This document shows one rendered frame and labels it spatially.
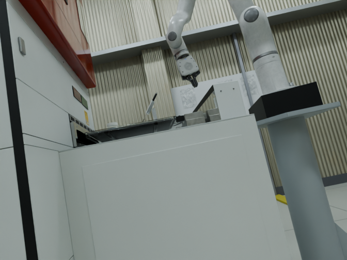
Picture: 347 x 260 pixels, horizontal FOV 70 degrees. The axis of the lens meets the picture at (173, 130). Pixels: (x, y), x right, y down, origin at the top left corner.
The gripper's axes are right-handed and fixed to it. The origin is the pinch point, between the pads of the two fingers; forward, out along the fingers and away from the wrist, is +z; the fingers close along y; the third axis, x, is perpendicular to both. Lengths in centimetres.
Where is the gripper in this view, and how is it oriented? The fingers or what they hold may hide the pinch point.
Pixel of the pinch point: (194, 83)
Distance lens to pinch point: 138.5
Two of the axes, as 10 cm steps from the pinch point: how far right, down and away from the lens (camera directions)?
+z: 4.0, 9.1, -1.1
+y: 9.1, -3.8, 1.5
